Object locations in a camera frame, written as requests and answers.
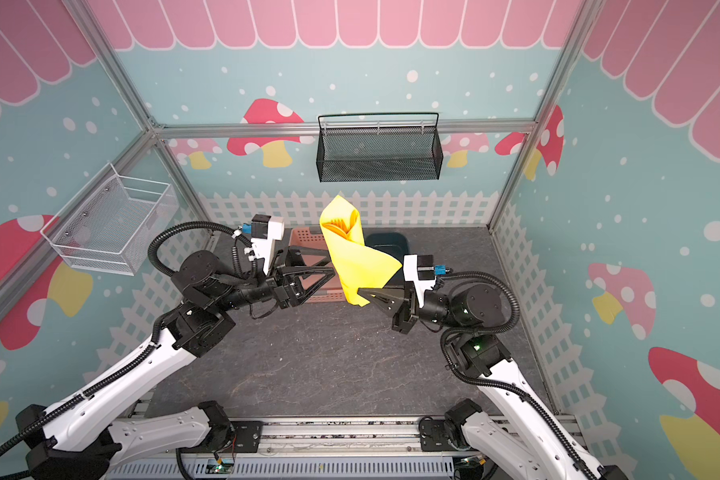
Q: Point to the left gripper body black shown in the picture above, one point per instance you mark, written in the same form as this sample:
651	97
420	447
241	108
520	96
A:
274	284

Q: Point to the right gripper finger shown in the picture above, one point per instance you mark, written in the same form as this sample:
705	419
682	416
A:
394	308
385	294

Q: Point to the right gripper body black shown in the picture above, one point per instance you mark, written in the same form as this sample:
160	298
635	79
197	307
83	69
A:
404	309

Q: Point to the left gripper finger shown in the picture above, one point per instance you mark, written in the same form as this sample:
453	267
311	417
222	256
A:
303	294
311	262

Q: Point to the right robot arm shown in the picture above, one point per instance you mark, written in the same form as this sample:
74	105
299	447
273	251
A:
471	310

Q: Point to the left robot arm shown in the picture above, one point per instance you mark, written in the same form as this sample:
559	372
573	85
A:
83	437

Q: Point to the pink plastic basket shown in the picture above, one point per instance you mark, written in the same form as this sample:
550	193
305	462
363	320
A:
311	237

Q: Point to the teal plastic tray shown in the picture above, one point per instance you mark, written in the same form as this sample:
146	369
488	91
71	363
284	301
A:
392	243

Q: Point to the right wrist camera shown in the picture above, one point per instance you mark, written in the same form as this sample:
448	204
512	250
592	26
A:
423	273

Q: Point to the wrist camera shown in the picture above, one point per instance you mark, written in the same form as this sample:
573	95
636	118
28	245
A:
264	232
423	273

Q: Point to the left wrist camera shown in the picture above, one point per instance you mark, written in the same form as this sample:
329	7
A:
264	232

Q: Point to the black mesh wall basket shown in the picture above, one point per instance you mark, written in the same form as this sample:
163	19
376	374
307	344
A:
379	147

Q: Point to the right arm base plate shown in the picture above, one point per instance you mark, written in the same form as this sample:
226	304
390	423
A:
440	435

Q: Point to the aluminium mounting rail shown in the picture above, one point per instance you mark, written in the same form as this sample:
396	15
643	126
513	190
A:
336	432

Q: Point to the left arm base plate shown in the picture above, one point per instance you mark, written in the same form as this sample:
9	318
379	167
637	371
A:
246	437

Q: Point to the white wire wall basket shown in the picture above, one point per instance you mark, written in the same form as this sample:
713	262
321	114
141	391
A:
107	226

